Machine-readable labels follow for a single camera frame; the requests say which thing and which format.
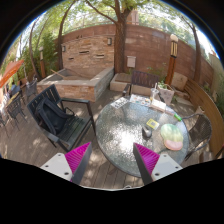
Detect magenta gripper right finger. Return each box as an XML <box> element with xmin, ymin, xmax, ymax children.
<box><xmin>133</xmin><ymin>143</ymin><xmax>182</xmax><ymax>185</ymax></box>

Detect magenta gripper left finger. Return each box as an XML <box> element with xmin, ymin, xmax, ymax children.
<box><xmin>41</xmin><ymin>142</ymin><xmax>92</xmax><ymax>185</ymax></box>

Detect small yellow green card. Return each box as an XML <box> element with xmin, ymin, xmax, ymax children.
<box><xmin>147</xmin><ymin>119</ymin><xmax>159</xmax><ymax>130</ymax></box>

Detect black patio armchair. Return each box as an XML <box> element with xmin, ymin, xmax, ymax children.
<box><xmin>27</xmin><ymin>85</ymin><xmax>96</xmax><ymax>152</ymax></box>

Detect round glass patio table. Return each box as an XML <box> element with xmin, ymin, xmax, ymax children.
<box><xmin>96</xmin><ymin>103</ymin><xmax>189</xmax><ymax>177</ymax></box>

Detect black backpack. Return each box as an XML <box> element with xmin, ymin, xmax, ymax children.
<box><xmin>35</xmin><ymin>98</ymin><xmax>74</xmax><ymax>135</ymax></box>

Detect green marker pen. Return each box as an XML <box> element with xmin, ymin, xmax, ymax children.
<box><xmin>174</xmin><ymin>114</ymin><xmax>182</xmax><ymax>121</ymax></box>

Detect metal mesh chair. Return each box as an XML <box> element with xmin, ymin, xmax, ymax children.
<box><xmin>184</xmin><ymin>113</ymin><xmax>212</xmax><ymax>160</ymax></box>

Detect stacked books on table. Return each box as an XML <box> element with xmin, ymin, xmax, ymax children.
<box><xmin>150</xmin><ymin>99</ymin><xmax>166</xmax><ymax>112</ymax></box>

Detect open magazine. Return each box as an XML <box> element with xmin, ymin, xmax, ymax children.
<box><xmin>111</xmin><ymin>94</ymin><xmax>151</xmax><ymax>109</ymax></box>

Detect clear plastic cup with straw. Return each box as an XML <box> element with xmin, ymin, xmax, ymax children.
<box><xmin>150</xmin><ymin>83</ymin><xmax>159</xmax><ymax>101</ymax></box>

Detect black metal chair left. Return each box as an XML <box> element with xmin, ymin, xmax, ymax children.
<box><xmin>6</xmin><ymin>95</ymin><xmax>26</xmax><ymax>125</ymax></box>

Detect stone raised fountain planter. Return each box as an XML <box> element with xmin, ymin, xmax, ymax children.
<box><xmin>37</xmin><ymin>67</ymin><xmax>114</xmax><ymax>102</ymax></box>

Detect curved wooden bench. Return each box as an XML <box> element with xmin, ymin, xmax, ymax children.
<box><xmin>184</xmin><ymin>79</ymin><xmax>224</xmax><ymax>156</ymax></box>

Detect dark wooden slat chair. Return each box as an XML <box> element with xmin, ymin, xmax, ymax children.
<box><xmin>122</xmin><ymin>70</ymin><xmax>159</xmax><ymax>96</ymax></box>

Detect orange patio umbrella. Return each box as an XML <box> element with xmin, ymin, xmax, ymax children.
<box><xmin>0</xmin><ymin>60</ymin><xmax>24</xmax><ymax>88</ymax></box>

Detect large tree trunk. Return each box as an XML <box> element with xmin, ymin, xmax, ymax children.
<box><xmin>85</xmin><ymin>0</ymin><xmax>134</xmax><ymax>73</ymax></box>

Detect tall wooden lamp post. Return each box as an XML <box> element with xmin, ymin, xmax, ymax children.
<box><xmin>165</xmin><ymin>34</ymin><xmax>178</xmax><ymax>85</ymax></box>

